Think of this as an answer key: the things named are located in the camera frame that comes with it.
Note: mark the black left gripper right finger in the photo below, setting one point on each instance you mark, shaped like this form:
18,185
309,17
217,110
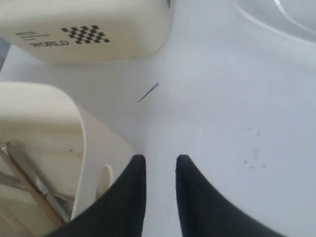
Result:
204,212

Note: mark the cream bin with triangle mark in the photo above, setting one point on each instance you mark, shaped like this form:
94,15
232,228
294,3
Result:
75,154

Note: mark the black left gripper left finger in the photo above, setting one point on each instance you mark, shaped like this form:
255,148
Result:
119,212

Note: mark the white square plate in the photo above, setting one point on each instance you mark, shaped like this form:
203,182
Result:
294,19

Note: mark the wooden chopstick diagonal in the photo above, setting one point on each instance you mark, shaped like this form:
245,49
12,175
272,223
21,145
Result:
39,199

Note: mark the steel fork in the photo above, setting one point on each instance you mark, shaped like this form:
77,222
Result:
11,181

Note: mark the small dark needle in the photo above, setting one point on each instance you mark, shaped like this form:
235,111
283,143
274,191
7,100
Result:
147,93

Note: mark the cream bin with square mark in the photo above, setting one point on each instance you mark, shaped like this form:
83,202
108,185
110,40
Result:
71,31

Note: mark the steel table knife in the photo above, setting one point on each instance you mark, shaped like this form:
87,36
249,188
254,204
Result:
23,163

